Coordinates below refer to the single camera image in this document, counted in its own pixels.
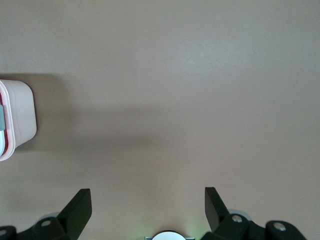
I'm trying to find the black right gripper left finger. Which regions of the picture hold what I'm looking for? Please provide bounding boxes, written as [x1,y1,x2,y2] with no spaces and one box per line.
[32,188,93,240]

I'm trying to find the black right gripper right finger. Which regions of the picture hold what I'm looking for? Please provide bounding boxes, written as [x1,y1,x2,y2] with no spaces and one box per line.
[201,186,266,240]

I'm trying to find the white box lid grey handle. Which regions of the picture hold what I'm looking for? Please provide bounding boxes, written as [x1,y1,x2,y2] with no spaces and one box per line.
[0,83,6,155]

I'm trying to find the pink plastic storage box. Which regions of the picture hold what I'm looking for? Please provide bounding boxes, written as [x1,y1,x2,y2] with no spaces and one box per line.
[0,79,38,162]

